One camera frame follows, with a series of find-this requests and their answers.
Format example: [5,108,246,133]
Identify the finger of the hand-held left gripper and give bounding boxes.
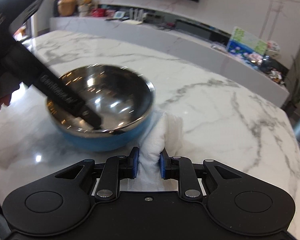
[74,102,102,131]

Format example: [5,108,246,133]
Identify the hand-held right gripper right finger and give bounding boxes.
[159,148,243,201]

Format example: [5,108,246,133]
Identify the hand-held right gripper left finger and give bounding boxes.
[54,146,140,202]

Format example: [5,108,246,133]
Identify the white cloth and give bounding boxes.
[128,111,184,191]

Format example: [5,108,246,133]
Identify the steel bowl with blue outside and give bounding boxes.
[46,64,156,153]

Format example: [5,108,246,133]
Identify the golden round vase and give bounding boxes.
[57,0,77,18]

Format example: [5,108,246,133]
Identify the teddy bear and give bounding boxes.
[78,0,94,18]

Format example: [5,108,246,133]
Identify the white router with antennas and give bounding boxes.
[128,7,144,21]

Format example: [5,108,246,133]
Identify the white set-top box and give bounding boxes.
[211,43,227,53]

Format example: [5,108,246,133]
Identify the black and white figurines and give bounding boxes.
[267,70,287,84]

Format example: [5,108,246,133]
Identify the dark glass jar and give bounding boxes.
[261,55,276,73]

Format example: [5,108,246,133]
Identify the lotus pond painting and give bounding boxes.
[226,26,268,62]

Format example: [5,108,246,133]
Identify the round paper fan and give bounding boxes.
[266,40,281,58]

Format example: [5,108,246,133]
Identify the tangle of black cables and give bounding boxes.
[155,21,177,32]

